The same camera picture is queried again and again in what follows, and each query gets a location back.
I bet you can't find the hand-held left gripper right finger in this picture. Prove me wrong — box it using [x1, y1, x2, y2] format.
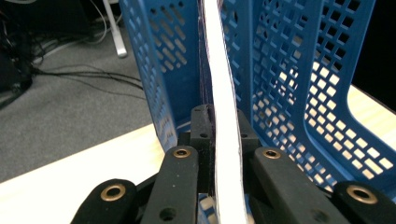
[236, 107, 263, 154]

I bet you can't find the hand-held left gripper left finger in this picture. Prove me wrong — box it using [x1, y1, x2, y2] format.
[190, 104, 217, 194]

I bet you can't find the red cover magazine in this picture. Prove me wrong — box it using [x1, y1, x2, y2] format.
[197, 0, 254, 224]

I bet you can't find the blue plastic file rack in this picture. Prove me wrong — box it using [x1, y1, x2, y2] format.
[119, 0, 396, 224]

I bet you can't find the black floor cables bundle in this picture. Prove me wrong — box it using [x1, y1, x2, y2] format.
[29, 63, 148, 101]

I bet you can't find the white metal desk frame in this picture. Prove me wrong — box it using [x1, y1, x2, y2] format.
[102, 0, 129, 59]

